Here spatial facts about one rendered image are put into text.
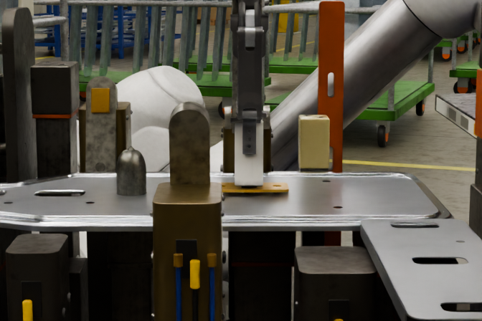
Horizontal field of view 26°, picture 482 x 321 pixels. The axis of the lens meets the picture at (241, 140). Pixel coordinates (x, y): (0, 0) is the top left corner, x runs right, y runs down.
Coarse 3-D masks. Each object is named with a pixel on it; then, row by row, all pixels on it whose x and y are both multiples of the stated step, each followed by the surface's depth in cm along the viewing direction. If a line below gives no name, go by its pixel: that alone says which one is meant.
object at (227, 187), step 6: (222, 186) 113; (228, 186) 112; (234, 186) 112; (240, 186) 112; (246, 186) 111; (252, 186) 111; (258, 186) 112; (264, 186) 112; (270, 186) 112; (282, 186) 112; (222, 192) 110; (228, 192) 110; (234, 192) 110; (240, 192) 110
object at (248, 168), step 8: (240, 128) 110; (256, 128) 110; (240, 136) 110; (256, 136) 110; (240, 144) 110; (256, 144) 110; (240, 152) 110; (256, 152) 110; (240, 160) 110; (248, 160) 110; (256, 160) 110; (240, 168) 110; (248, 168) 110; (256, 168) 110; (240, 176) 110; (248, 176) 110; (256, 176) 110; (240, 184) 110; (248, 184) 110; (256, 184) 110
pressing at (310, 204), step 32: (0, 192) 114; (32, 192) 112; (64, 192) 114; (96, 192) 112; (256, 192) 112; (288, 192) 112; (320, 192) 112; (352, 192) 112; (384, 192) 112; (416, 192) 112; (0, 224) 102; (32, 224) 101; (64, 224) 101; (96, 224) 101; (128, 224) 101; (224, 224) 101; (256, 224) 101; (288, 224) 101; (320, 224) 101; (352, 224) 101; (416, 224) 101
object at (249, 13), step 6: (246, 12) 105; (252, 12) 105; (246, 18) 105; (252, 18) 105; (246, 24) 104; (252, 24) 104; (246, 30) 103; (252, 30) 103; (246, 36) 103; (252, 36) 103; (246, 42) 104; (252, 42) 104
